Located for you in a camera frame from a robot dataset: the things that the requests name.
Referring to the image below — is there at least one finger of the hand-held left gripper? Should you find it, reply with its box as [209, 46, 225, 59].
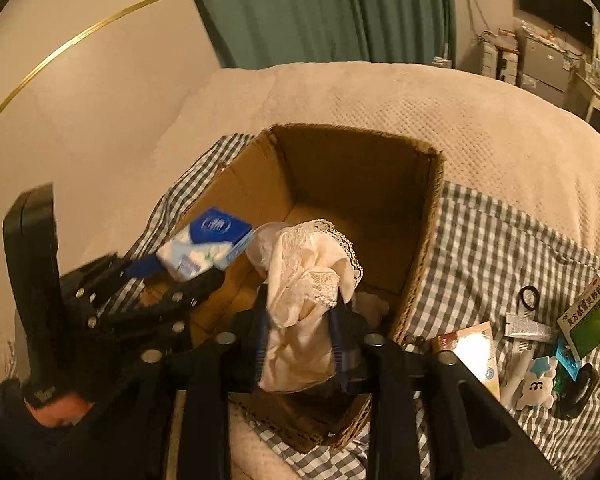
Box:
[60, 254, 163, 306]
[82, 269, 227, 356]

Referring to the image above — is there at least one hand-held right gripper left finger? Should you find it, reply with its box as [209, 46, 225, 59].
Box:
[130, 285, 281, 480]

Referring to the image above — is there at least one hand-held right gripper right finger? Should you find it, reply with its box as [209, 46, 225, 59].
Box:
[327, 300, 556, 480]

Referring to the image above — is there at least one pink item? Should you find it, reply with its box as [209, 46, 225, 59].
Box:
[245, 219, 365, 393]

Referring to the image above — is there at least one blue and white tissue pack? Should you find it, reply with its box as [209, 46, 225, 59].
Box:
[156, 208, 255, 282]

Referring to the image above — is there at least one cream and orange medicine box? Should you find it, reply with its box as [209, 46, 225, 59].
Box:
[432, 321, 501, 401]

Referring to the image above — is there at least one cardboard box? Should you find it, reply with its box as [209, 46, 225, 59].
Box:
[140, 123, 446, 453]

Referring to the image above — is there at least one teal packet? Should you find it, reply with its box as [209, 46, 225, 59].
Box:
[554, 335, 581, 381]

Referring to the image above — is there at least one green medicine box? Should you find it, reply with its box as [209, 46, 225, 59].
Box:
[556, 266, 600, 361]

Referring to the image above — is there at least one person's left hand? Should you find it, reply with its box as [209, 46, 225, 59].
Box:
[27, 392, 93, 428]

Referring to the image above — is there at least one grey checked cloth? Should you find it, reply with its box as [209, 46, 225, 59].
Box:
[125, 132, 600, 480]

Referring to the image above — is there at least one white slim tube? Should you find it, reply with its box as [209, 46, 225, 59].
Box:
[499, 347, 533, 401]

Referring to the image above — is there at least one grey squeezed tube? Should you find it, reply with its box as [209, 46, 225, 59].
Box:
[504, 311, 561, 343]

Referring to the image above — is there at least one white star plush toy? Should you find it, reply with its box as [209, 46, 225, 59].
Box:
[515, 356, 558, 412]

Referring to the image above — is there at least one black hair clip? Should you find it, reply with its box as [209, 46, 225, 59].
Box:
[552, 362, 600, 421]

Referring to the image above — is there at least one green curtain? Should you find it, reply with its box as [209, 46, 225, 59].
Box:
[176, 0, 456, 68]

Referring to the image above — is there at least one white suitcase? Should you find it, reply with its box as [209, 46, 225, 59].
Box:
[477, 37, 521, 83]

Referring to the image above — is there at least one grey cabinet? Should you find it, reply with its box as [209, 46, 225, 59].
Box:
[520, 30, 573, 93]

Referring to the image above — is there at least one black hair tie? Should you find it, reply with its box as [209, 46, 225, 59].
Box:
[517, 285, 541, 311]

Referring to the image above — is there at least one black wall television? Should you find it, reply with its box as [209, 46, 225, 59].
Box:
[516, 0, 595, 47]

